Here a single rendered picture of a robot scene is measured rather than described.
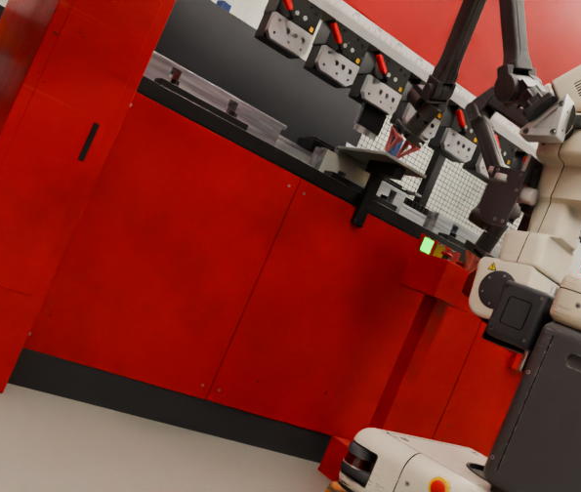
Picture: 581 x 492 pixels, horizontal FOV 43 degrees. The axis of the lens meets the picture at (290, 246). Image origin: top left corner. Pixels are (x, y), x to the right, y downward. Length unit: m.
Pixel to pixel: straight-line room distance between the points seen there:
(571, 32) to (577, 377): 1.76
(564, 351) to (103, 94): 1.23
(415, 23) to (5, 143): 1.42
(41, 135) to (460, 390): 1.79
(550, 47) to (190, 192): 1.60
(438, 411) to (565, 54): 1.46
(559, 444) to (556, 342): 0.22
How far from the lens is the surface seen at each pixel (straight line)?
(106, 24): 1.90
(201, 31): 2.80
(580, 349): 1.72
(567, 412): 1.72
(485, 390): 2.99
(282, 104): 2.95
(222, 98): 2.24
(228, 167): 2.13
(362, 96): 2.50
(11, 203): 1.86
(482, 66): 2.83
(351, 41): 2.46
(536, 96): 2.00
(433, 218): 2.78
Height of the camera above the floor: 0.56
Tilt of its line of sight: 2 degrees up
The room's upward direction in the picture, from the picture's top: 23 degrees clockwise
